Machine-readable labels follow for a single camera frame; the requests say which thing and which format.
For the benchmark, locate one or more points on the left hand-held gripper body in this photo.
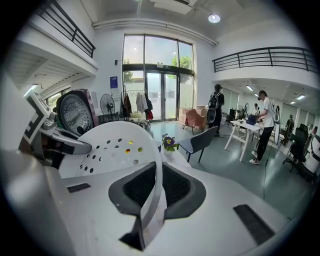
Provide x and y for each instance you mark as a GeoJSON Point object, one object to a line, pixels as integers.
{"type": "Point", "coordinates": [32, 117]}

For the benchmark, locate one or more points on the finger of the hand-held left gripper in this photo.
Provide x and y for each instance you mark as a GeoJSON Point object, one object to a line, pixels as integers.
{"type": "Point", "coordinates": [77, 147]}

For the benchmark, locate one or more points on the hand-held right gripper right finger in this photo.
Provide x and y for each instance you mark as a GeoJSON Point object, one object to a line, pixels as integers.
{"type": "Point", "coordinates": [220, 212]}

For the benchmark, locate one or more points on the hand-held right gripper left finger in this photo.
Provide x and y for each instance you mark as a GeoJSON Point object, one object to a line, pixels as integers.
{"type": "Point", "coordinates": [95, 200]}

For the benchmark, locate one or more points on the white perforated steamer tray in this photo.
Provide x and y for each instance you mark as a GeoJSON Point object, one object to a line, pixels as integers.
{"type": "Point", "coordinates": [117, 135]}

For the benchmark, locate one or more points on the purple rice cooker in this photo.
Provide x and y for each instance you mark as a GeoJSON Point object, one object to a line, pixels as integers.
{"type": "Point", "coordinates": [72, 115]}

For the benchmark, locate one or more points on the black shelf unit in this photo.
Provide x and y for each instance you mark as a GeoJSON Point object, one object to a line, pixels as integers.
{"type": "Point", "coordinates": [108, 118]}

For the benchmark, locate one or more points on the checked tablecloth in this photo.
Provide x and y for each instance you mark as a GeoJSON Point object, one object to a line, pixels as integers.
{"type": "Point", "coordinates": [177, 160]}

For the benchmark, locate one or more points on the grey chair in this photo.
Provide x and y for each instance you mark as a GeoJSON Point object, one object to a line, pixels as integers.
{"type": "Point", "coordinates": [200, 142]}

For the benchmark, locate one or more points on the clothes rack with garments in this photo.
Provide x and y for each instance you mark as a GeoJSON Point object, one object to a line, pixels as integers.
{"type": "Point", "coordinates": [141, 102]}

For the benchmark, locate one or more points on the potted purple flowers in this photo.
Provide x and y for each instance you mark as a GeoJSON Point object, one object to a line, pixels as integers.
{"type": "Point", "coordinates": [169, 142]}

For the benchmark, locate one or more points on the white table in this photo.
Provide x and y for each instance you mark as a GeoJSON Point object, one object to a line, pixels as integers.
{"type": "Point", "coordinates": [247, 126]}

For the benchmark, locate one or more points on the black mezzanine railing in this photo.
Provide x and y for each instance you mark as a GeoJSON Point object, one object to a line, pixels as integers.
{"type": "Point", "coordinates": [270, 57]}
{"type": "Point", "coordinates": [74, 35]}

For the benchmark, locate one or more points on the pink cloth over boxes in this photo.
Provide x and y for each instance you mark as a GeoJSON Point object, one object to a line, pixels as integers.
{"type": "Point", "coordinates": [193, 117]}

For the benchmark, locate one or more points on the black office chair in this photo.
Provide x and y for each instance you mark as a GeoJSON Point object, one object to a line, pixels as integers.
{"type": "Point", "coordinates": [298, 145]}

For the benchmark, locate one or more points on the black-framed glass entrance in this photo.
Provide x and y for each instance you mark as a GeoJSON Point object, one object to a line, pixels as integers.
{"type": "Point", "coordinates": [160, 55]}

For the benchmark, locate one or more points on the white ceiling air conditioner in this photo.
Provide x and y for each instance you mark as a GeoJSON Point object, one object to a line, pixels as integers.
{"type": "Point", "coordinates": [172, 3]}

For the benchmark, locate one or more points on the round ceiling light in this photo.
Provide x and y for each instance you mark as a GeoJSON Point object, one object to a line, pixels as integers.
{"type": "Point", "coordinates": [214, 18]}

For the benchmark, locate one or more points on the small black pedestal fan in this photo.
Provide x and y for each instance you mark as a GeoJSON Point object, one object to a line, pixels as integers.
{"type": "Point", "coordinates": [107, 103]}

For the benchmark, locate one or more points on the blue wall poster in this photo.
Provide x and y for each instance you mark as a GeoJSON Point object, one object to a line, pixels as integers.
{"type": "Point", "coordinates": [114, 85]}

